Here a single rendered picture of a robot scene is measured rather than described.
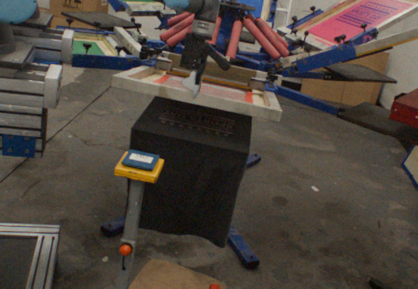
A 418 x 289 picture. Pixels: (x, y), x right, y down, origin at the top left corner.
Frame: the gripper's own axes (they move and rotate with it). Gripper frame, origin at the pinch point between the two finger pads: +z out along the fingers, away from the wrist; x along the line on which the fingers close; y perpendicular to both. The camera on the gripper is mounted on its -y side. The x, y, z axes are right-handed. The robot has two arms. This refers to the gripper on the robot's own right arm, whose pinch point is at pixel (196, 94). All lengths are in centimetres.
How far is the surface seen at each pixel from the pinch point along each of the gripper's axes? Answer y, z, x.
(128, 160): 15.1, 21.2, 19.9
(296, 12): -68, -61, -466
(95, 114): 108, 75, -256
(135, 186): 12.2, 30.1, 17.4
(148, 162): 9.3, 21.0, 18.5
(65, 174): 89, 93, -142
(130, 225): 12.1, 44.7, 15.0
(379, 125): -86, 7, -77
